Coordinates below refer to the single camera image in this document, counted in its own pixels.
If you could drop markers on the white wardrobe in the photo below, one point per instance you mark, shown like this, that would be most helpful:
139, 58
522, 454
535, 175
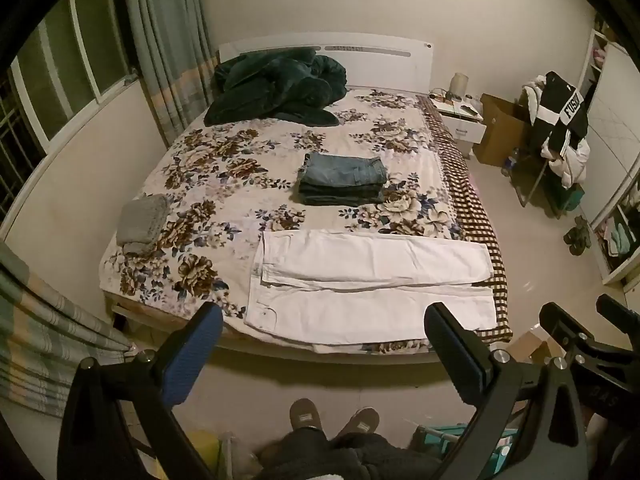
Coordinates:
620, 125

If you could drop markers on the pair of green slippers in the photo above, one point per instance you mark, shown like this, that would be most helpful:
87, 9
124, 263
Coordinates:
577, 235

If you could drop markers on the person's right slipper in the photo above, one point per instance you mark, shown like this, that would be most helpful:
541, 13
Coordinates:
361, 425

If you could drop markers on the white nightstand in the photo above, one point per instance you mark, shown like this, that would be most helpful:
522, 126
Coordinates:
467, 132

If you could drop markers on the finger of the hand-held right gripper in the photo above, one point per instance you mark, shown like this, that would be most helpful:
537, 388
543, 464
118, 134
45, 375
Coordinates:
562, 322
620, 312

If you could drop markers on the folded grey cloth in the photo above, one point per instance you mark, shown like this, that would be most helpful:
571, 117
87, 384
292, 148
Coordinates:
142, 220

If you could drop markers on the folded dark pants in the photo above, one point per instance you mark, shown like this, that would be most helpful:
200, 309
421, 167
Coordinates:
340, 199

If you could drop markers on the person's dark trouser legs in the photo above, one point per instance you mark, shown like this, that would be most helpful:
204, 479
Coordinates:
340, 460

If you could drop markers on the person's left slipper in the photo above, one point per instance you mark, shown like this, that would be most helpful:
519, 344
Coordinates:
305, 415

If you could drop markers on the grey-green striped curtain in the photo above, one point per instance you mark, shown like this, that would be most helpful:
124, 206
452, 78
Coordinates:
165, 60
40, 340

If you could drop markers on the black and white jacket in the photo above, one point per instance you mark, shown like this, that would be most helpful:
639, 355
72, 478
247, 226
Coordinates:
555, 105

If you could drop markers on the bed frame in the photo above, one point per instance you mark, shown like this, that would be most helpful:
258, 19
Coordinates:
325, 357

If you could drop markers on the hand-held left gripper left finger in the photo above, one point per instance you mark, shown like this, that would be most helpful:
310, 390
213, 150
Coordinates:
192, 360

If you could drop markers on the metal chair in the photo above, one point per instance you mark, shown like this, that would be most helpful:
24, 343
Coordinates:
534, 185

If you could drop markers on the plastic water bottle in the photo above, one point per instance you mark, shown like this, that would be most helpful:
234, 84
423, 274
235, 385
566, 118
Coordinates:
508, 166

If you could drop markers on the dark phone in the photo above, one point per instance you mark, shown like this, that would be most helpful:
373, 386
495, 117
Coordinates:
468, 109

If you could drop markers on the yellow bag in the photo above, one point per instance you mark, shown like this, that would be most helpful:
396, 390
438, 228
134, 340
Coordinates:
205, 452

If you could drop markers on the white bed headboard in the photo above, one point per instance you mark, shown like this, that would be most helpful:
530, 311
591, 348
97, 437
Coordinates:
380, 67

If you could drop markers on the white framed window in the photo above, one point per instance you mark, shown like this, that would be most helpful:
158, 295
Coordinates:
60, 75

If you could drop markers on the white pants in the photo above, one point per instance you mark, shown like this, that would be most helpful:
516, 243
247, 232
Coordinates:
370, 260

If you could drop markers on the dark green plush blanket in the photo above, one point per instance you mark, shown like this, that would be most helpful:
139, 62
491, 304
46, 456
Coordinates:
270, 90

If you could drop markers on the floral bed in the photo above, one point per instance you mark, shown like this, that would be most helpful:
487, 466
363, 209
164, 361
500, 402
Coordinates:
225, 160

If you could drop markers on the green storage box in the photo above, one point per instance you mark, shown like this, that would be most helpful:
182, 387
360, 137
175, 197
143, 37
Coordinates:
571, 199

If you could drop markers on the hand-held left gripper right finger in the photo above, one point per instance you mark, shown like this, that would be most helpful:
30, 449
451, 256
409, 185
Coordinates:
457, 360

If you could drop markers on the person's slipper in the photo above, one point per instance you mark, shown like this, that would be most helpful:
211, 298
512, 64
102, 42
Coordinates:
305, 415
361, 425

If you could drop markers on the teal plastic box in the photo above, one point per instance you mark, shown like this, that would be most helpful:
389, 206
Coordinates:
440, 437

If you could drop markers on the folded blue jeans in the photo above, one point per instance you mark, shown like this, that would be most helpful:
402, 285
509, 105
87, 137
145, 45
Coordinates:
342, 170

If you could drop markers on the brown checked bed sheet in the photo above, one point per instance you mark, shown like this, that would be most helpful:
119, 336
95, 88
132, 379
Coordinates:
465, 200

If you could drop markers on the brown cardboard box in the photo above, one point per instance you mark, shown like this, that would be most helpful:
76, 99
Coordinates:
500, 130

